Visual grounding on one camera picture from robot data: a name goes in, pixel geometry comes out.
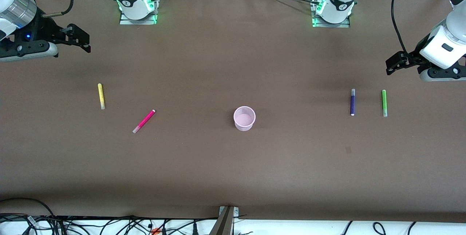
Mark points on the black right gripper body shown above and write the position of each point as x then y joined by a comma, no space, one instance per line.
43,32

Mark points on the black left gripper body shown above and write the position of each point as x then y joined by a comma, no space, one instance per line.
412,59

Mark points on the purple marker pen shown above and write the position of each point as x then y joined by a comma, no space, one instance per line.
352,103

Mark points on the pink marker pen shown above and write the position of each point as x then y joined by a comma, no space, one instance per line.
143,121

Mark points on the pink mesh pen holder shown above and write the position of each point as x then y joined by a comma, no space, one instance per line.
244,119

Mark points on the green marker pen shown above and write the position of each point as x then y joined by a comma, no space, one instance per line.
384,103

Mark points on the yellow marker pen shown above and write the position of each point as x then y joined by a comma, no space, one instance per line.
101,96

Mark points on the brown table cover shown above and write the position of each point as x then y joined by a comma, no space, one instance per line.
233,64

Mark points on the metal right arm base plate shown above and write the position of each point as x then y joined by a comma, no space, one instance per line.
125,21

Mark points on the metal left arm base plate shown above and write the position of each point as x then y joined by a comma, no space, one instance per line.
329,25

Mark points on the grey metal table bracket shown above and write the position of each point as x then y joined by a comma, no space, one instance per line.
226,220

